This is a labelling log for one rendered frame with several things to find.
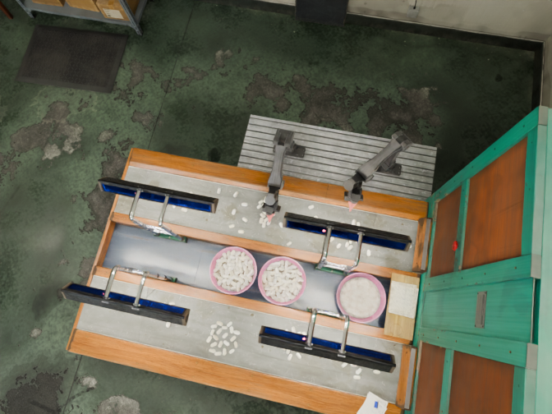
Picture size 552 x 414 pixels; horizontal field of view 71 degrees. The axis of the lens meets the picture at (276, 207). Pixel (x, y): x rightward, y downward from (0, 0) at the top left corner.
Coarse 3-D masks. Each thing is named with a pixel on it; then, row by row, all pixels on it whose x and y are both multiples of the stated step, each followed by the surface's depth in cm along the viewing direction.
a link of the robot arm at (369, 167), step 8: (392, 136) 197; (392, 144) 196; (400, 144) 194; (408, 144) 195; (384, 152) 197; (392, 152) 196; (368, 160) 200; (376, 160) 198; (384, 160) 200; (360, 168) 201; (368, 168) 199; (376, 168) 199; (368, 176) 199
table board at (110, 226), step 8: (128, 160) 241; (112, 208) 233; (112, 224) 234; (104, 232) 230; (112, 232) 235; (104, 240) 229; (104, 248) 230; (96, 256) 226; (104, 256) 232; (96, 264) 225; (88, 280) 223; (80, 304) 220; (80, 312) 218
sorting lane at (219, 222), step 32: (192, 192) 234; (224, 192) 233; (256, 192) 232; (192, 224) 228; (224, 224) 228; (256, 224) 227; (384, 224) 223; (416, 224) 223; (352, 256) 220; (384, 256) 219
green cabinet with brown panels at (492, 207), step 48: (528, 144) 127; (480, 192) 160; (528, 192) 121; (432, 240) 207; (480, 240) 152; (528, 240) 116; (432, 288) 191; (480, 288) 143; (528, 288) 113; (432, 336) 179; (480, 336) 134; (528, 336) 109; (432, 384) 171; (480, 384) 130; (528, 384) 105
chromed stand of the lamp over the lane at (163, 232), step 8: (136, 192) 195; (168, 192) 195; (136, 200) 194; (168, 200) 194; (160, 216) 191; (144, 224) 206; (160, 224) 191; (152, 232) 222; (160, 232) 217; (168, 232) 206; (176, 232) 215; (176, 240) 230; (184, 240) 228
